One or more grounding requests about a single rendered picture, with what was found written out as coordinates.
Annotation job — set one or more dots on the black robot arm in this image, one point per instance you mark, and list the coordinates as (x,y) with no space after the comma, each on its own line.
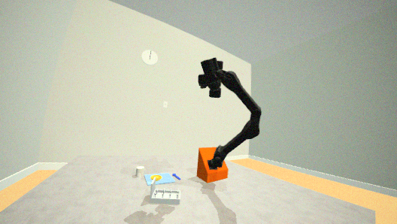
(231,81)

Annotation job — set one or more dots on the yellow plate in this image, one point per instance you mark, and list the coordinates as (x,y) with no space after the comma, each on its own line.
(158,177)

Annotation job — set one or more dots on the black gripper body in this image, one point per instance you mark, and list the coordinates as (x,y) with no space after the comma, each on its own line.
(220,66)

